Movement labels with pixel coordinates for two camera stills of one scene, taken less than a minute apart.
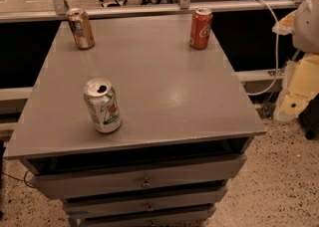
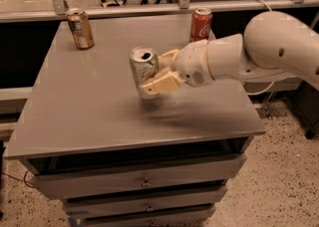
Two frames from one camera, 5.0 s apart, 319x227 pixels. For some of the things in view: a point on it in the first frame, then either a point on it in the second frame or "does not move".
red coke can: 199,36 does not move
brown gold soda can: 82,28 does not move
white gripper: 307,25 -> 192,63
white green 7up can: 102,101 -> 144,63
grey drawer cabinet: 187,124 does not move
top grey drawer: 140,177 does not move
